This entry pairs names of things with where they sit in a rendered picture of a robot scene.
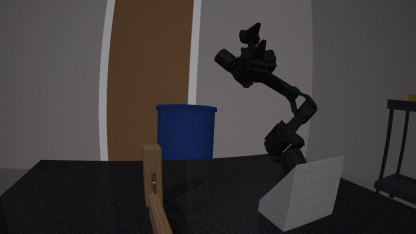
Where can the brown wooden post with slot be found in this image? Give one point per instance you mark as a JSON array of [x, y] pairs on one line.
[[152, 171]]

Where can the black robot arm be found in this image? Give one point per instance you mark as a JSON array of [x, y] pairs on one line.
[[283, 134]]

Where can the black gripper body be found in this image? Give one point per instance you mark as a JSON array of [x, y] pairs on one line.
[[242, 62]]

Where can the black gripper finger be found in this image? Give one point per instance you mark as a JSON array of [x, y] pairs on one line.
[[252, 32], [256, 57]]

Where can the wooden side rail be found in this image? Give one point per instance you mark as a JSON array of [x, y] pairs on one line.
[[159, 221]]

